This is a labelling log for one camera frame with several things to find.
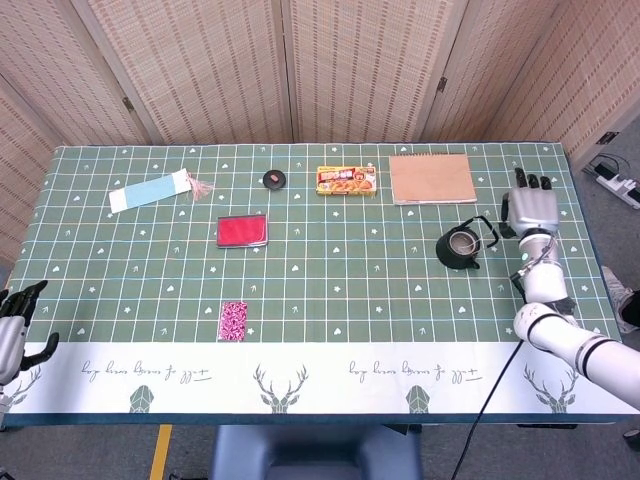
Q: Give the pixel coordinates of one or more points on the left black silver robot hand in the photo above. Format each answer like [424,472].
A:
[10,345]

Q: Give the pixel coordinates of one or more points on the red card case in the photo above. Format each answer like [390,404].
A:
[241,231]

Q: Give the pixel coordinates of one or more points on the woven folding screen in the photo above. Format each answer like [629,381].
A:
[200,75]

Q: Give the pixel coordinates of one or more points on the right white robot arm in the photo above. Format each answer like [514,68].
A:
[547,285]

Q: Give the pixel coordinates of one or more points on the pink patterned card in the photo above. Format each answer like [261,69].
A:
[233,321]

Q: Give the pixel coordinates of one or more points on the black cast iron teapot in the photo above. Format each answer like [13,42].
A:
[445,251]

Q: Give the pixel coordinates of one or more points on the white power strip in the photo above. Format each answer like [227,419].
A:
[620,182]

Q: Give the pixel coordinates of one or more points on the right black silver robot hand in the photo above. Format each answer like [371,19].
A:
[535,210]

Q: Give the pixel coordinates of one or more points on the small black round lid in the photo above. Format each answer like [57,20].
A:
[274,180]

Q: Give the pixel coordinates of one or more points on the green grid tablecloth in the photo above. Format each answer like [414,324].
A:
[320,280]

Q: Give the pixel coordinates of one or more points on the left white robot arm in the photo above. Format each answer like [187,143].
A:
[3,402]

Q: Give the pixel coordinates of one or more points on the blue padded seat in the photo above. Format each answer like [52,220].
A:
[315,452]

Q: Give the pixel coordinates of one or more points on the brown spiral notebook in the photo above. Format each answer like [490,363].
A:
[432,177]

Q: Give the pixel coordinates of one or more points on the yellow red curry box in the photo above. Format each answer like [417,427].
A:
[346,180]

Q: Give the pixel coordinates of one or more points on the blue white tasselled bookmark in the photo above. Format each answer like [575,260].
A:
[150,190]

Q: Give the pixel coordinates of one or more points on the grey sneaker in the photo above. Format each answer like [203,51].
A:
[612,286]

